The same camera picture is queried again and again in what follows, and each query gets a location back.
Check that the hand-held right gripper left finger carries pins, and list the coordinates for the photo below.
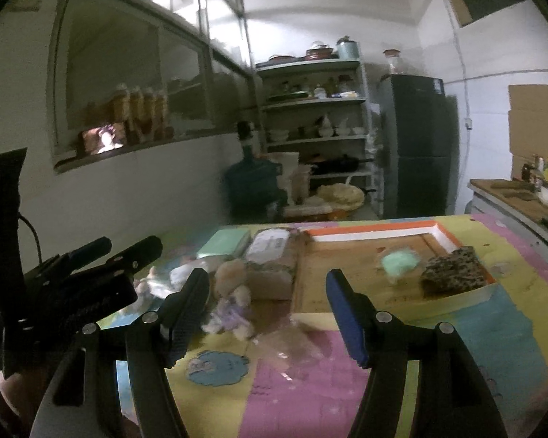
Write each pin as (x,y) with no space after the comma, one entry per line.
(195,294)

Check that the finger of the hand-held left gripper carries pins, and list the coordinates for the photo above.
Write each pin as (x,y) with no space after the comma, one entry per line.
(89,250)
(137,251)

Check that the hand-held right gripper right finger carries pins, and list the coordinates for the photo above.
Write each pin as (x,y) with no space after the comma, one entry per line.
(342,310)

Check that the orange-rimmed cardboard box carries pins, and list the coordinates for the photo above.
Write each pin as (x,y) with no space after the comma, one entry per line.
(347,264)

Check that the green soft ball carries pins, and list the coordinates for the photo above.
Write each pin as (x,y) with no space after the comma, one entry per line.
(399,261)

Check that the person's left forearm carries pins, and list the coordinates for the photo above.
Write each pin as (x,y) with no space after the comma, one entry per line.
(9,394)

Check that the green tissue box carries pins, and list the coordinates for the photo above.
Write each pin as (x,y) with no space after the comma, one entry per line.
(223,242)

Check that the clear plastic bag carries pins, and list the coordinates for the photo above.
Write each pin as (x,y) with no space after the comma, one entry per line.
(292,346)

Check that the floral tissue pack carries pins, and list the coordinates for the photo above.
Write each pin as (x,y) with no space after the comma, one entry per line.
(269,255)

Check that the smartphone with lit screen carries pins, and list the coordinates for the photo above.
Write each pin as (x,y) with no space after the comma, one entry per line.
(104,139)

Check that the pale yellow bundle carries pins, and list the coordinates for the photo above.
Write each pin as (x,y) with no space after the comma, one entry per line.
(340,196)

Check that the blue water jug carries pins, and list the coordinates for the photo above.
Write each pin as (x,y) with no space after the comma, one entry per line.
(253,187)

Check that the pink plastic container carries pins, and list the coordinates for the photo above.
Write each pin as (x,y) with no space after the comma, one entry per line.
(301,185)

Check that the black frying pan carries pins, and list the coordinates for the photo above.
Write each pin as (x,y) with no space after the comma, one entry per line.
(335,164)

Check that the white paper bag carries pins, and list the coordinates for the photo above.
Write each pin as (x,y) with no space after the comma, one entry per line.
(285,169)

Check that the black water pump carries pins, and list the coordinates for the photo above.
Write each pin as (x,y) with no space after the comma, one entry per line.
(245,139)

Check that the dark refrigerator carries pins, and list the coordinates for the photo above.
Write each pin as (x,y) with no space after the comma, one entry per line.
(418,146)

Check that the glass sliding window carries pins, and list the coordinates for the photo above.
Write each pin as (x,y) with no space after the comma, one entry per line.
(118,54)

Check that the kitchen counter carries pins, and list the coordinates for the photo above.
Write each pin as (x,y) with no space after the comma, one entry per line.
(507,200)

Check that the white storage shelf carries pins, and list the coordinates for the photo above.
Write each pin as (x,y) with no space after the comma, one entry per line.
(315,105)

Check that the glass jar with lid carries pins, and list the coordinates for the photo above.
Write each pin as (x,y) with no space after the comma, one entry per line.
(393,61)

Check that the teal pot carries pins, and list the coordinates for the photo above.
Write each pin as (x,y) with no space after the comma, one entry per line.
(348,49)

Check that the cardboard sheet on wall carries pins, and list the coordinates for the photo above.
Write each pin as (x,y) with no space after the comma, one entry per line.
(536,123)

